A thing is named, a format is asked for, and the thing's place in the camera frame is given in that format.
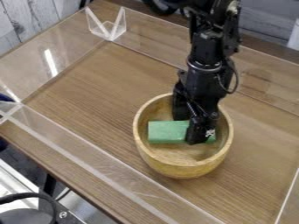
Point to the clear acrylic front barrier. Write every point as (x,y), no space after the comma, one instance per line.
(169,207)

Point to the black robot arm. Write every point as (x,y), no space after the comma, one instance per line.
(213,28)

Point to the clear acrylic corner bracket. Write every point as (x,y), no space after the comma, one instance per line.
(106,30)

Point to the black table leg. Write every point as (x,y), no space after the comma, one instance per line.
(49,184)

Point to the green rectangular block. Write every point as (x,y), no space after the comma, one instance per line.
(166,132)

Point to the brown wooden bowl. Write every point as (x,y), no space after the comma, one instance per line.
(177,160)

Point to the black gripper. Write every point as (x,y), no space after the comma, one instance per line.
(201,86)

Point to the black metal base plate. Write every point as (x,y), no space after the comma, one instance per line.
(36,216)

